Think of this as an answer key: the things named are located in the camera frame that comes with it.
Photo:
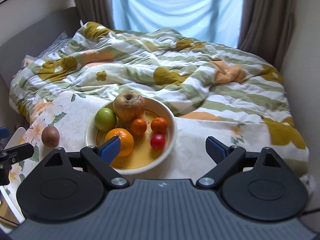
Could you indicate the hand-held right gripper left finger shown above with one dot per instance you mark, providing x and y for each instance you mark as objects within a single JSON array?
[{"x": 111, "y": 150}]

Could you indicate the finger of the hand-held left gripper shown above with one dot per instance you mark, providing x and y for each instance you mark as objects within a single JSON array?
[
  {"x": 3, "y": 132},
  {"x": 17, "y": 152}
]

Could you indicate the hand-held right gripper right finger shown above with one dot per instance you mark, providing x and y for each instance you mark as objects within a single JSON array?
[{"x": 216, "y": 149}]

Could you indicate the large orange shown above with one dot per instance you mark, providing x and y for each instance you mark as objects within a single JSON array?
[{"x": 127, "y": 142}]

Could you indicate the green apple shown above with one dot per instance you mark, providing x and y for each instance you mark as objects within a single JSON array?
[{"x": 105, "y": 120}]

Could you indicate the cream and yellow bowl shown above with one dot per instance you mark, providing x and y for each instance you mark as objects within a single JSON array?
[{"x": 142, "y": 158}]

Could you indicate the small tangerine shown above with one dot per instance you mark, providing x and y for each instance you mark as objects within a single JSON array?
[
  {"x": 138, "y": 127},
  {"x": 159, "y": 125}
]

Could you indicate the brown kiwi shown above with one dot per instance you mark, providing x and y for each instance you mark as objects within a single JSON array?
[{"x": 50, "y": 136}]

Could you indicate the large yellow apple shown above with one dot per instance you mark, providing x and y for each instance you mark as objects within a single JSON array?
[{"x": 128, "y": 107}]

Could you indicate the red cherry tomato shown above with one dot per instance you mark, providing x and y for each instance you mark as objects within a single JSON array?
[{"x": 158, "y": 141}]

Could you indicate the floral tablecloth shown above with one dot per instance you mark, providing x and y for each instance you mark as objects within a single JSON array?
[{"x": 195, "y": 140}]

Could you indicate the floral striped blanket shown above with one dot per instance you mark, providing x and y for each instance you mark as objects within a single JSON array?
[{"x": 175, "y": 75}]

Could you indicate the grey bed headboard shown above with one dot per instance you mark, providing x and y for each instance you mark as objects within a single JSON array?
[{"x": 30, "y": 35}]

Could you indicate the patterned grey pillow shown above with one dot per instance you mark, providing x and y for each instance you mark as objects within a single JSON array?
[{"x": 57, "y": 42}]

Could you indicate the brown curtain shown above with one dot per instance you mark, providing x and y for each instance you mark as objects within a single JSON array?
[
  {"x": 92, "y": 2},
  {"x": 267, "y": 17}
]

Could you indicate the light blue window cloth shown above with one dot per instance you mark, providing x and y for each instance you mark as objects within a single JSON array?
[{"x": 175, "y": 5}]

